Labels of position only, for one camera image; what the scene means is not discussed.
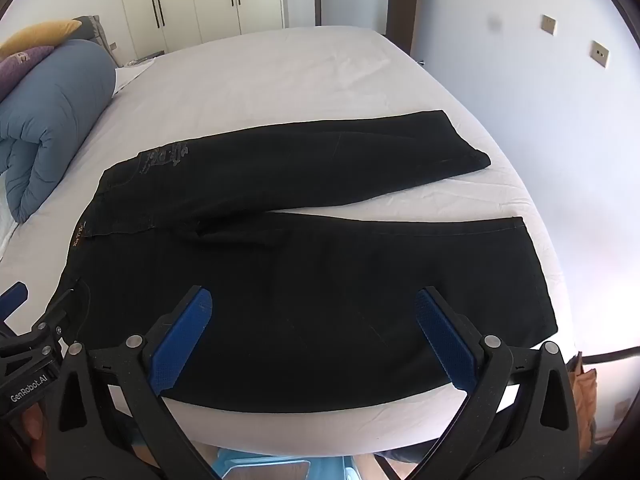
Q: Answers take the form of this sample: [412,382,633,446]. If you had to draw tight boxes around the grey padded headboard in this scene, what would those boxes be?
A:
[75,16,121,68]

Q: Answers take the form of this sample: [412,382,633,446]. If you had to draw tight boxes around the person's left hand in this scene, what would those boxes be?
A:
[20,402,49,462]

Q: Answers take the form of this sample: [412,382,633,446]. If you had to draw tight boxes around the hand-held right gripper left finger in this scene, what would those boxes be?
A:
[45,286,216,480]

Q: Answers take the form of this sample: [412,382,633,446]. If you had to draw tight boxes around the black pants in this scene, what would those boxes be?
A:
[59,109,559,413]

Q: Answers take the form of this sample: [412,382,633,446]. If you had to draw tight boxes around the blue plastic stool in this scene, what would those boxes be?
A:
[209,447,352,480]

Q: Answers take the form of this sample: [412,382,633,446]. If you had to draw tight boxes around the white crumpled cloth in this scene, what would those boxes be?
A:
[0,170,22,261]

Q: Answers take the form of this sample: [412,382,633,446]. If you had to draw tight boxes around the blue rolled duvet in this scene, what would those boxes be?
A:
[0,39,117,225]

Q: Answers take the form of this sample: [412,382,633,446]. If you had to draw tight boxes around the brown bag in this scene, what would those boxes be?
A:
[567,352,599,429]

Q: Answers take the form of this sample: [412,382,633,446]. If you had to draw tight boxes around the bed with white sheet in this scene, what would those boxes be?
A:
[0,25,571,461]

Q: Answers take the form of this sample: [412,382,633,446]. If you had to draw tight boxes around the purple pillow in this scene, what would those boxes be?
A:
[0,45,55,103]

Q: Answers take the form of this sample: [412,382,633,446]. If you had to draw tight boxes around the black metal rail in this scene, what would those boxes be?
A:
[584,342,640,367]

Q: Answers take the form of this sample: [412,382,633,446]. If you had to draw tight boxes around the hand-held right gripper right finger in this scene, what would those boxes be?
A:
[414,287,597,480]

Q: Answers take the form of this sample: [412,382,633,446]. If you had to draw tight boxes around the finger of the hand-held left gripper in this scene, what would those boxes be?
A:
[27,285,89,357]
[0,281,29,324]

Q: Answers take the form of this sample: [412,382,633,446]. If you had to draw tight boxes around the dark wooden door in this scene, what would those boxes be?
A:
[386,0,436,57]

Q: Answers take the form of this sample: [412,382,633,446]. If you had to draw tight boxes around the white pillow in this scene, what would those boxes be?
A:
[114,62,153,97]

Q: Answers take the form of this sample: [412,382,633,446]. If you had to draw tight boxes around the yellow pillow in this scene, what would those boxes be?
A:
[0,20,82,59]

